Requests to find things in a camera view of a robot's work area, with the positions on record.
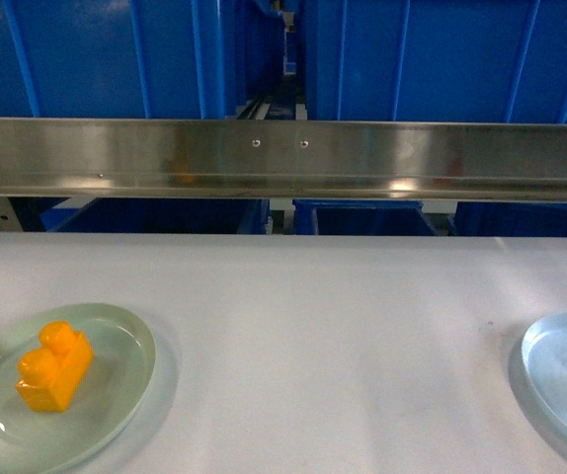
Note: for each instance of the yellow toy building block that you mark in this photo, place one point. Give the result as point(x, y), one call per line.
point(50, 375)

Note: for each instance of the lower blue bin right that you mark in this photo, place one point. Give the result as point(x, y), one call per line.
point(342, 217)

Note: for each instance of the lower blue bin left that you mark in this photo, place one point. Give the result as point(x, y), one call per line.
point(162, 216)

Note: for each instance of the large blue bin right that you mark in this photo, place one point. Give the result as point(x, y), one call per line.
point(457, 61)

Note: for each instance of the large blue bin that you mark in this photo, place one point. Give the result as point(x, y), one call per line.
point(136, 59)
point(457, 61)

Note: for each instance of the large blue bin left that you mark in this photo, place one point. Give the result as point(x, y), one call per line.
point(136, 59)

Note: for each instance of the pale green oval plate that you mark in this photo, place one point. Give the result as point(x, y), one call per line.
point(105, 401)

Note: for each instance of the stainless steel rail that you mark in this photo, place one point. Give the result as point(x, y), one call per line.
point(228, 158)

